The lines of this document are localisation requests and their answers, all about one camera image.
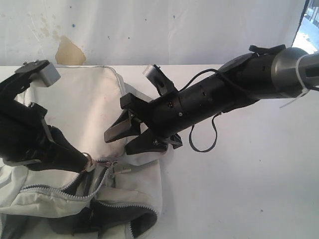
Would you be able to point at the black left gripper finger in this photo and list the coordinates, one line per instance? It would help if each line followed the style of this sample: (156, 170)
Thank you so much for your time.
(59, 154)

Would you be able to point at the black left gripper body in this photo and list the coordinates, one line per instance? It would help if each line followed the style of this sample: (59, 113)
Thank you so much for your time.
(25, 138)

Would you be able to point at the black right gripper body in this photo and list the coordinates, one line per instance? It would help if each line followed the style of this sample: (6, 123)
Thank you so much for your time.
(169, 114)

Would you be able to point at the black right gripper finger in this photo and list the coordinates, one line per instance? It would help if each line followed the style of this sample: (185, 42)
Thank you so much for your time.
(126, 125)
(146, 142)

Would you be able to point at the white canvas backpack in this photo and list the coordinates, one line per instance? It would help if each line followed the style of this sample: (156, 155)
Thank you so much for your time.
(122, 200)

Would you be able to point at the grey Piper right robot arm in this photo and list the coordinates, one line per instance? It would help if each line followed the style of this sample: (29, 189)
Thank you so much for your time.
(264, 73)

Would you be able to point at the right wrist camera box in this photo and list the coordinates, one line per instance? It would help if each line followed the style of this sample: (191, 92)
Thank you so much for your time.
(161, 82)

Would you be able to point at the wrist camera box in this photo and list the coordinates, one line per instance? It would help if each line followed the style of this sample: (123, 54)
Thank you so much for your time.
(40, 71)
(161, 82)

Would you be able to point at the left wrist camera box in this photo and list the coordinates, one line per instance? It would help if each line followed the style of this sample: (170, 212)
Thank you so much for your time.
(40, 71)

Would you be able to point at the black window frame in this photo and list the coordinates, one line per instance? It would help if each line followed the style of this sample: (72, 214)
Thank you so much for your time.
(306, 5)

